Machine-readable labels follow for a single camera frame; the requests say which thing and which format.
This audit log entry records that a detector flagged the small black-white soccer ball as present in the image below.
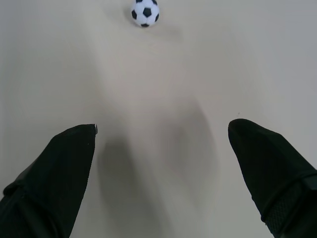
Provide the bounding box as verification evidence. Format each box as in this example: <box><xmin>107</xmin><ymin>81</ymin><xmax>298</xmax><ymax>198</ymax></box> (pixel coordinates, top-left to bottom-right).
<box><xmin>130</xmin><ymin>0</ymin><xmax>160</xmax><ymax>28</ymax></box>

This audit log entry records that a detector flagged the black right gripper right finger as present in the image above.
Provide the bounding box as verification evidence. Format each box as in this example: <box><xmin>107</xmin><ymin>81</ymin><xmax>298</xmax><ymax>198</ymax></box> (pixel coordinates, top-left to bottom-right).
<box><xmin>227</xmin><ymin>118</ymin><xmax>317</xmax><ymax>238</ymax></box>

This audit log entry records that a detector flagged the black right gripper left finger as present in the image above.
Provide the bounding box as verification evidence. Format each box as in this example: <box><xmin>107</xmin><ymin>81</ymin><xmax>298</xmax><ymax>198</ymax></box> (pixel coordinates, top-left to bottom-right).
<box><xmin>0</xmin><ymin>123</ymin><xmax>98</xmax><ymax>238</ymax></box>

